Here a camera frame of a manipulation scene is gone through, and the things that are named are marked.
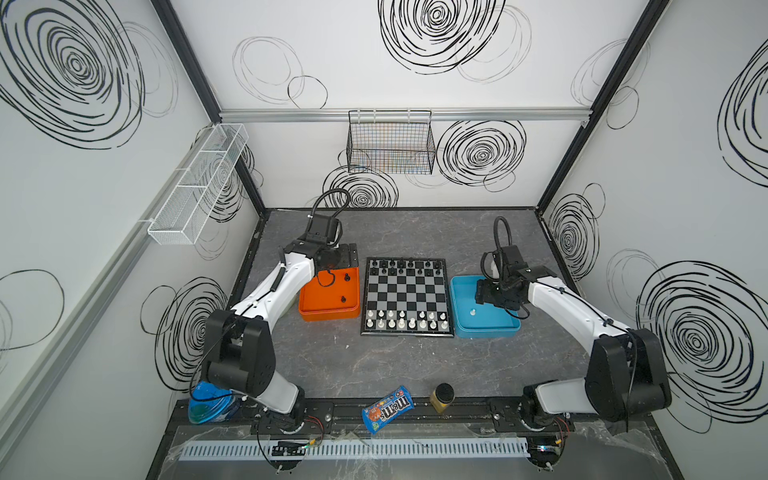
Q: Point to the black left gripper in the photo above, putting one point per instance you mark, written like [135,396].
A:
[335,259]

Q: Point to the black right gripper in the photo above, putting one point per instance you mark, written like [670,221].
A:
[489,293]

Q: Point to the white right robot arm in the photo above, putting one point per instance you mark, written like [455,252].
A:
[626,374]

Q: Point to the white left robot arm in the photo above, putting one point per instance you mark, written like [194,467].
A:
[238,353]

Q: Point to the blue plastic tray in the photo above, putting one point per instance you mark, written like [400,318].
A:
[473,320]

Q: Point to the orange plastic tray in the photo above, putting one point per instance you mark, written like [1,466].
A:
[331,295]

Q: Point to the black white chessboard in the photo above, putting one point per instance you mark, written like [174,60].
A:
[406,297]

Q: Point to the yellow jar black lid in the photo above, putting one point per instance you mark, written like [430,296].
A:
[442,397]

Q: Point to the blue candy bag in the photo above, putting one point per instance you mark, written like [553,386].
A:
[385,410]

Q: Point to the blue lidded container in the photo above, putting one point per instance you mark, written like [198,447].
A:
[210,404]

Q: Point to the black wire basket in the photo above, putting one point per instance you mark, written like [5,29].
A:
[390,141]

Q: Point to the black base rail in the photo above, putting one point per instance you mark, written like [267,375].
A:
[332,417]

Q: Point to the clear wall shelf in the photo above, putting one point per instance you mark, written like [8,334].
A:
[213,157]

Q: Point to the white slotted cable duct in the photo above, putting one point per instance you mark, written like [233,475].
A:
[355,449]

